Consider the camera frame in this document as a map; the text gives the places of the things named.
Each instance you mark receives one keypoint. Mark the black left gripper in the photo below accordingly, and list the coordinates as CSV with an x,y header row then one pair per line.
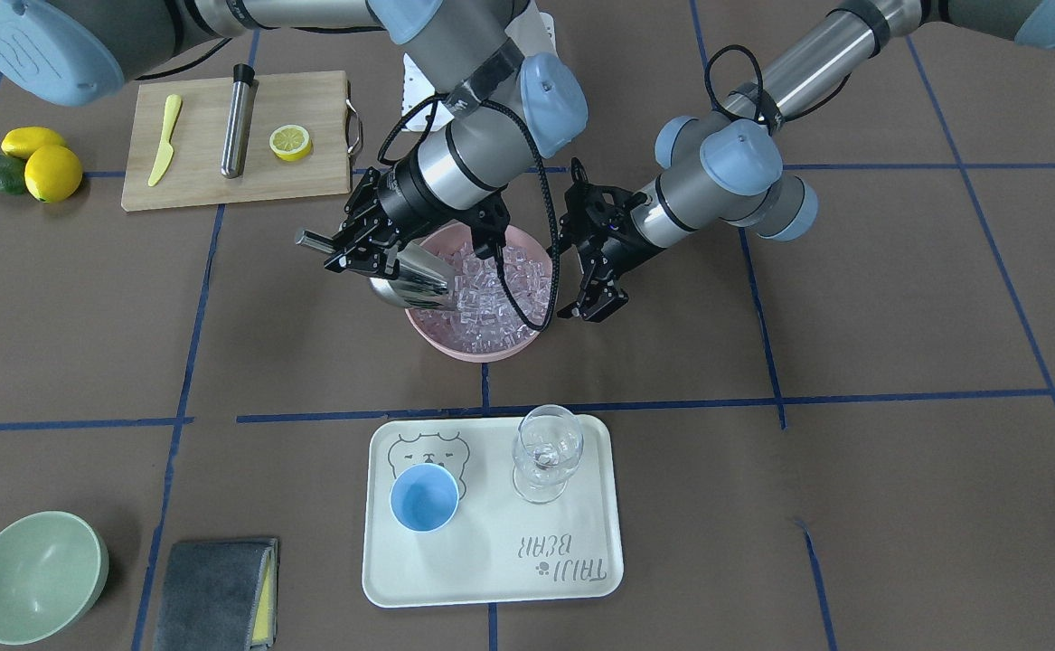
x,y
618,250

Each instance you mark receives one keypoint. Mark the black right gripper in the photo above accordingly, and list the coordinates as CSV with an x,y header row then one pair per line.
x,y
398,201

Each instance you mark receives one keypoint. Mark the metal ice scoop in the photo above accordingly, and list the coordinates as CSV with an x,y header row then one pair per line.
x,y
409,278

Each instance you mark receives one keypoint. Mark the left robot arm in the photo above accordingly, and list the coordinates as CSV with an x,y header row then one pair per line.
x,y
725,166

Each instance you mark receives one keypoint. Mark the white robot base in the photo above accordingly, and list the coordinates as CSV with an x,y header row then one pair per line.
x,y
419,95

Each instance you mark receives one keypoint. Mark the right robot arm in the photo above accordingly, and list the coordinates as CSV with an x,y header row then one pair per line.
x,y
508,107

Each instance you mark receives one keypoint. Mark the pile of clear ice cubes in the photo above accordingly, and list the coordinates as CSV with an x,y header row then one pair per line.
x,y
492,308

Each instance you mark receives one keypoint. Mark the blue cup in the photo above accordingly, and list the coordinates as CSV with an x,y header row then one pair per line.
x,y
424,498

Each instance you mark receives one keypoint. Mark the lemon half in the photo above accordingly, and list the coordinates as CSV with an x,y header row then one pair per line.
x,y
291,142

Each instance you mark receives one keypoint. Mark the pink bowl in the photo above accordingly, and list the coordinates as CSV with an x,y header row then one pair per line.
x,y
451,236

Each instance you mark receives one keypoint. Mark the clear wine glass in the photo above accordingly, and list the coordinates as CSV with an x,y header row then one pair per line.
x,y
547,450

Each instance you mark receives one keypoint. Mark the steel cylinder tool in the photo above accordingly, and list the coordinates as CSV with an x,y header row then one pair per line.
x,y
237,134

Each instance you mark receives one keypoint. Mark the yellow plastic knife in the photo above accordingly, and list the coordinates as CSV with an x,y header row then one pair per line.
x,y
165,149

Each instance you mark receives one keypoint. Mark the cream bear print tray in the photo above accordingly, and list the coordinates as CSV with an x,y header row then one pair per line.
x,y
497,547

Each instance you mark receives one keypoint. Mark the whole yellow lemon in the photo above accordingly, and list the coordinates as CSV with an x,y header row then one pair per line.
x,y
53,173

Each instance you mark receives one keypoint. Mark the avocado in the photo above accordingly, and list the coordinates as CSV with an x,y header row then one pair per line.
x,y
12,180

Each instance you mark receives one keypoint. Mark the green bowl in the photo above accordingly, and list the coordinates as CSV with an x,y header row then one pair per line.
x,y
53,568

